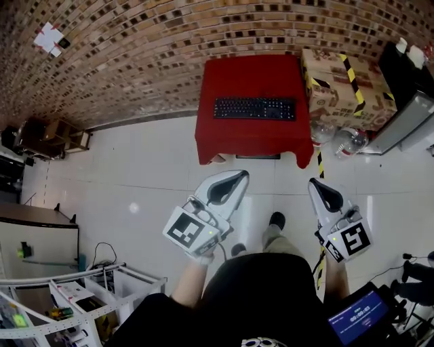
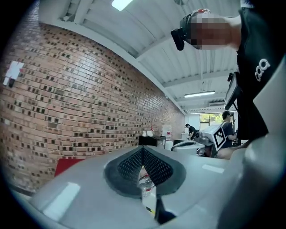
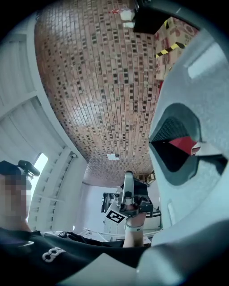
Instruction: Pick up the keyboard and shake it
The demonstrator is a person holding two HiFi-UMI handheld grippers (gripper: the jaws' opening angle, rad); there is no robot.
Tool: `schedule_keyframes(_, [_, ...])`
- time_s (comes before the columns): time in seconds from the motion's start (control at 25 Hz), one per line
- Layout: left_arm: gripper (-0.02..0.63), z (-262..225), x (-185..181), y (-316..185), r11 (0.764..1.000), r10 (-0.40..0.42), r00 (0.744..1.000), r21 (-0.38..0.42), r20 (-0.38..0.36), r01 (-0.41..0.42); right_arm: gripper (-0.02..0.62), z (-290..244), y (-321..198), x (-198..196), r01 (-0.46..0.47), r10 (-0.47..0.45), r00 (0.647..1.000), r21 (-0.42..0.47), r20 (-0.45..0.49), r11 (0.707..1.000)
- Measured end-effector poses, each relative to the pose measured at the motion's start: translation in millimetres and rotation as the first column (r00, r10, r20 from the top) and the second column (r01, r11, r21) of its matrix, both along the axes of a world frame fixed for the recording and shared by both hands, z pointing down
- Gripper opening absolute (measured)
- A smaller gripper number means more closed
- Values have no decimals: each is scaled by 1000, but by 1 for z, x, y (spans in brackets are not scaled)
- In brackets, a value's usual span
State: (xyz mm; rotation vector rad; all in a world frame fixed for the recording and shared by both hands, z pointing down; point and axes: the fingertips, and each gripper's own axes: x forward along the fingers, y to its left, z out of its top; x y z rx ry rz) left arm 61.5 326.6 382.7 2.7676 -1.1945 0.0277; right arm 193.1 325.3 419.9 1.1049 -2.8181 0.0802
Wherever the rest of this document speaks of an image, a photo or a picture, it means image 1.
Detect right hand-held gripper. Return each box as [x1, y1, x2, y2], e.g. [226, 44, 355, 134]
[308, 178, 373, 264]

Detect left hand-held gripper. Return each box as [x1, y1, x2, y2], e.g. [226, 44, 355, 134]
[162, 169, 250, 258]

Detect black keyboard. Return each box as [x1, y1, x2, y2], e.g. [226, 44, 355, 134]
[212, 97, 297, 121]

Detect person's right forearm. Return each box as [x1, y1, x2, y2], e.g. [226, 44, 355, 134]
[323, 259, 351, 304]

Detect person's left forearm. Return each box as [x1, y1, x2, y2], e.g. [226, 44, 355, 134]
[169, 260, 213, 309]

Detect person's left hand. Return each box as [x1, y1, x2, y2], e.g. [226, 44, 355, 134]
[185, 251, 216, 266]

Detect yellow black floor tape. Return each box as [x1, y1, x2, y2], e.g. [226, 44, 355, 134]
[315, 150, 327, 291]

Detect person's right black shoe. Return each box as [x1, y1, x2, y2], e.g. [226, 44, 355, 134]
[269, 211, 286, 232]

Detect red cloth covered table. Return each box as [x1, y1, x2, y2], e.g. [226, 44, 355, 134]
[195, 54, 315, 169]

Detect person's khaki trouser leg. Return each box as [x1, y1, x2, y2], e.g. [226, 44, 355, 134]
[262, 225, 305, 259]

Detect clear plastic bottle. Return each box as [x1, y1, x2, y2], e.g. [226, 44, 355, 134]
[334, 127, 370, 157]
[310, 118, 336, 146]

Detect white flat panel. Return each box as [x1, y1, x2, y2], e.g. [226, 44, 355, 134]
[368, 90, 434, 156]

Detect person's black shirt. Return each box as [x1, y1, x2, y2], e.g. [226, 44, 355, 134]
[111, 252, 340, 347]

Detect black tablet with blue screen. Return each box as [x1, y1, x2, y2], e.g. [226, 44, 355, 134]
[327, 289, 397, 347]

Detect white metal rack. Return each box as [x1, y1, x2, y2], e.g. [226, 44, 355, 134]
[0, 262, 167, 347]

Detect wooden shelf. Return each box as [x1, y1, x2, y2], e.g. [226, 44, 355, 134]
[20, 117, 92, 160]

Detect large white figure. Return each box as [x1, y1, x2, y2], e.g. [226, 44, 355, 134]
[406, 45, 425, 69]

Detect white desk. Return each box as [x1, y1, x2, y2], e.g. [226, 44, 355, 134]
[0, 202, 81, 282]

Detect small green device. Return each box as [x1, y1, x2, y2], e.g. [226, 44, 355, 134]
[17, 241, 33, 260]

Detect black equipment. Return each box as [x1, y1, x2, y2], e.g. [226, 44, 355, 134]
[0, 125, 27, 204]

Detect white paper sheet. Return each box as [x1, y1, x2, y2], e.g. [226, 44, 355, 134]
[33, 22, 65, 58]

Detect right hand-held gripper cable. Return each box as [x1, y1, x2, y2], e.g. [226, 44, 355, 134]
[311, 250, 327, 276]

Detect black floor cables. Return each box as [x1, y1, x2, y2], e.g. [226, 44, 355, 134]
[90, 242, 119, 272]

